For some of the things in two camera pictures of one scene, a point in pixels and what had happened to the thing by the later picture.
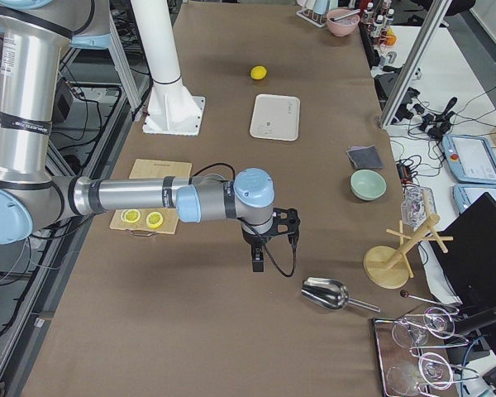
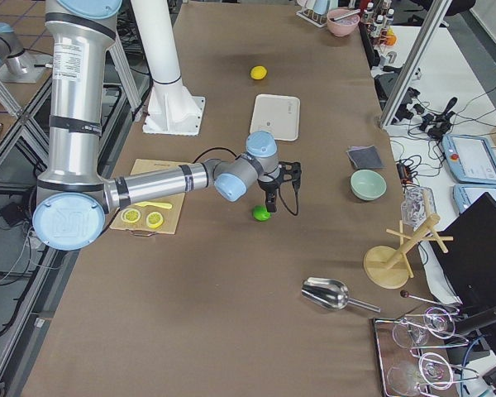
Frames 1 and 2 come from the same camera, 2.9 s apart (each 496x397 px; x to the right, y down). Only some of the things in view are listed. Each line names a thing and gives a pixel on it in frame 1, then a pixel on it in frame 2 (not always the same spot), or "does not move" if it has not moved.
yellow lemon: [258, 72] does not move
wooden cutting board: [150, 169] does not move
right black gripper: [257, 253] -> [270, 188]
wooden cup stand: [388, 267] does not move
